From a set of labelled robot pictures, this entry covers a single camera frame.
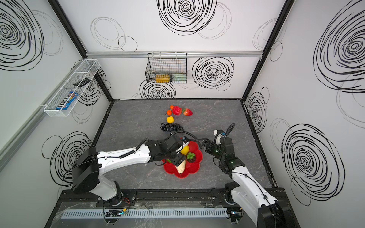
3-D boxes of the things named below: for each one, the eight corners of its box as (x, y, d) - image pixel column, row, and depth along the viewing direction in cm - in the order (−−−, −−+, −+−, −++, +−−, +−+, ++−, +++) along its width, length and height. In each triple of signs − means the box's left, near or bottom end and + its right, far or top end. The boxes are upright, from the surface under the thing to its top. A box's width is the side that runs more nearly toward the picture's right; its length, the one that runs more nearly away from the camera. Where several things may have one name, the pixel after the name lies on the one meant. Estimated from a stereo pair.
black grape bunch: (160, 133, 101) (160, 129, 97) (161, 127, 104) (160, 123, 101) (182, 133, 101) (182, 129, 97) (183, 127, 105) (182, 123, 101)
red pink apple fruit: (173, 116, 111) (172, 111, 106) (173, 111, 114) (172, 106, 110) (181, 116, 111) (181, 111, 107) (181, 111, 115) (181, 106, 110)
